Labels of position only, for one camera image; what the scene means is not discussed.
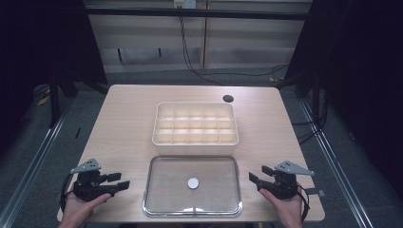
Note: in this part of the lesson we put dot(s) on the black metal crossbar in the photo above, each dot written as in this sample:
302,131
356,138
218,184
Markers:
196,13

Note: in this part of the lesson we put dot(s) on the white power strip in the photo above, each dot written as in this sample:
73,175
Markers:
185,3

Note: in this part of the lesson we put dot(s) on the clear plastic lid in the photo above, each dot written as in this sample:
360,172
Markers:
192,186

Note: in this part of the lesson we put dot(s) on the metal floor rail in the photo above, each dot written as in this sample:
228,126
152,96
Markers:
335,164
30,167

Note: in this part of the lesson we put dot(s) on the black table grommet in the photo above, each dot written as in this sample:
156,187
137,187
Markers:
228,98

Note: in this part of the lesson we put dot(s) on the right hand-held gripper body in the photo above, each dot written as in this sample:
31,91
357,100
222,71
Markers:
286,182

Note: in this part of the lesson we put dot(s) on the black metal stand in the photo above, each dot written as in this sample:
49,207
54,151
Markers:
312,85
57,95

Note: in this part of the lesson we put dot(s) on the person's left hand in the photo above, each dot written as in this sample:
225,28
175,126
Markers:
79,210

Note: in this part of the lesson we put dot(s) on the white compartment storage box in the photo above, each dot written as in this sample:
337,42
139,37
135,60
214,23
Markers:
195,126

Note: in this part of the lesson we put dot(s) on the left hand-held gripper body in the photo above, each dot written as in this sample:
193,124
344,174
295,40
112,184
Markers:
89,183

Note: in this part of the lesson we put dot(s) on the person's right hand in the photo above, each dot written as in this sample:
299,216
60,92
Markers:
285,210

